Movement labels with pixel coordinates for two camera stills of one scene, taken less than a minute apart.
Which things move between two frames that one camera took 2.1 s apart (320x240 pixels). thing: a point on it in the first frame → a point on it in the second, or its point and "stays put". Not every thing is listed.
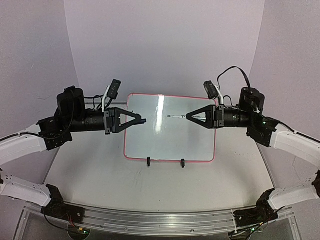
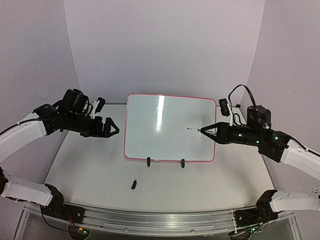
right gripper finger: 209,123 → 212,137
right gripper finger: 209,111 → 210,126
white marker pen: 199,118 → 199,130
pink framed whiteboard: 162,138 stays put
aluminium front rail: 117,222 stays put
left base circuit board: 78,232 stays put
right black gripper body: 219,116 → 220,132
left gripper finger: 118,111 → 109,121
